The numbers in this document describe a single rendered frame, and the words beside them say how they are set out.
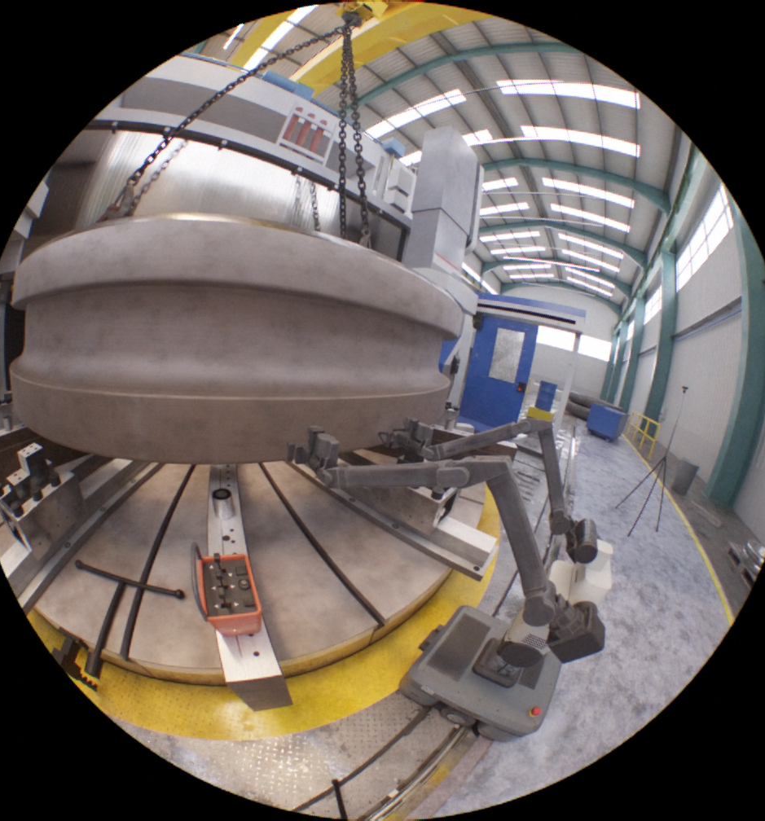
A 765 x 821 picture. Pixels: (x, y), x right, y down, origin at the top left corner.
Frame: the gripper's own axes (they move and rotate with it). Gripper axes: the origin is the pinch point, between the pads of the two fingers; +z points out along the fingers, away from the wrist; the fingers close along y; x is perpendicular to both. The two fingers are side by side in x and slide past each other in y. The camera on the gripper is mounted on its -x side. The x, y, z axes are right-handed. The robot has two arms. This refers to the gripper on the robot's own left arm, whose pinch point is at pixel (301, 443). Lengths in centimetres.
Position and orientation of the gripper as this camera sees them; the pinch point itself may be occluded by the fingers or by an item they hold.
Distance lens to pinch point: 99.4
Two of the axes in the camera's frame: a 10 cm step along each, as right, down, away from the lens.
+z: -5.9, -3.1, 7.5
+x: -1.7, 9.5, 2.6
